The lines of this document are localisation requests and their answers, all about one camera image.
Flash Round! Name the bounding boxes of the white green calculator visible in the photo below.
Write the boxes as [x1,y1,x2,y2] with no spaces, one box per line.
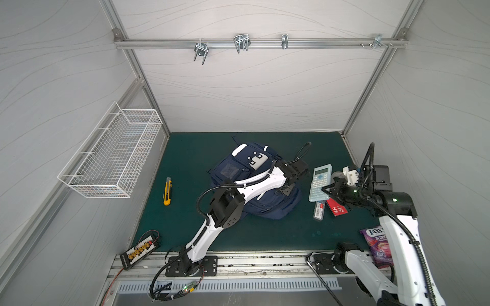
[309,164,332,202]

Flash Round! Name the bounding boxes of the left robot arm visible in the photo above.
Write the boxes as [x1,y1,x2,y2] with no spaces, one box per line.
[178,142,311,276]

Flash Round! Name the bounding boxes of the middle metal hook clamp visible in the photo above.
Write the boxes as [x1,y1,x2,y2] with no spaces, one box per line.
[233,33,251,53]

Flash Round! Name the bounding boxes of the small metal ring clamp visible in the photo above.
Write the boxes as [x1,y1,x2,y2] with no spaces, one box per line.
[281,34,289,50]

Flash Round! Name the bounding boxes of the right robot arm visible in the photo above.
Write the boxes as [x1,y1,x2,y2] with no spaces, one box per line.
[321,144,445,305]

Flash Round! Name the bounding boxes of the clear pen case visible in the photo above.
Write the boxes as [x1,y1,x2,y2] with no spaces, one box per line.
[313,201,325,221]

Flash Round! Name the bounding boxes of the right metal hook clamp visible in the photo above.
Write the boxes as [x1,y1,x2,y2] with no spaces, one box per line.
[359,34,394,50]

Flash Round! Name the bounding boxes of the green mat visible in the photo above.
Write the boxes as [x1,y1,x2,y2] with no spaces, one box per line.
[135,132,378,252]

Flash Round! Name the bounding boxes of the yellow terminal block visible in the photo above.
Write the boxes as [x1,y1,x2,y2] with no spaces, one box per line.
[119,229,161,270]

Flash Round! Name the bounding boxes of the left metal hook clamp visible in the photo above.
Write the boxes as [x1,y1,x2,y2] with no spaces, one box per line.
[193,42,209,65]

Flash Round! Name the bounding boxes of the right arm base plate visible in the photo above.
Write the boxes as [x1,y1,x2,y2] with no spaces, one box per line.
[309,252,346,275]

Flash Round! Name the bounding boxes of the metal hook clamp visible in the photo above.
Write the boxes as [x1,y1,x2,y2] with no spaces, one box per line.
[193,42,209,65]
[359,34,394,50]
[233,33,251,53]

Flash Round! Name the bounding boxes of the clear tape roll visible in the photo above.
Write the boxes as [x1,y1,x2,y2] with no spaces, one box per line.
[331,172,346,181]

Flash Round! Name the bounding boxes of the yellow utility knife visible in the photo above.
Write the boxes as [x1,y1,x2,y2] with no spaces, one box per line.
[163,177,172,206]

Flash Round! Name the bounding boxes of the black floor cable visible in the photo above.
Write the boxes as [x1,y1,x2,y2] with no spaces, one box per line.
[304,252,343,306]

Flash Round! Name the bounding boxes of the white wire basket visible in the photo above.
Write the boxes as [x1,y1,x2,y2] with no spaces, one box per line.
[57,102,162,199]

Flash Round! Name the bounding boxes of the red flat box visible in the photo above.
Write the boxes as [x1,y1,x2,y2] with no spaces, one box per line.
[326,198,348,217]

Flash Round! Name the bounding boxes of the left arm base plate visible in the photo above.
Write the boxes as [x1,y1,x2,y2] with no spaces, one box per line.
[165,255,218,277]

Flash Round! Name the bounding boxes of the pink snack pouch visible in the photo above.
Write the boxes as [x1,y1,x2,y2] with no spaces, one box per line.
[360,226,394,264]

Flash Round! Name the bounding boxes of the aluminium top rail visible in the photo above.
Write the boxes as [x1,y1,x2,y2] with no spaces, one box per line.
[115,37,409,50]

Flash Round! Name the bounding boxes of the navy blue student backpack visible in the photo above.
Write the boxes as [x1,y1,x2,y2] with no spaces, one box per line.
[209,137,302,220]

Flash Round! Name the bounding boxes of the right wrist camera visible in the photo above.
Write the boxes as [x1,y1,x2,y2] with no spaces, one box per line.
[343,167,360,187]

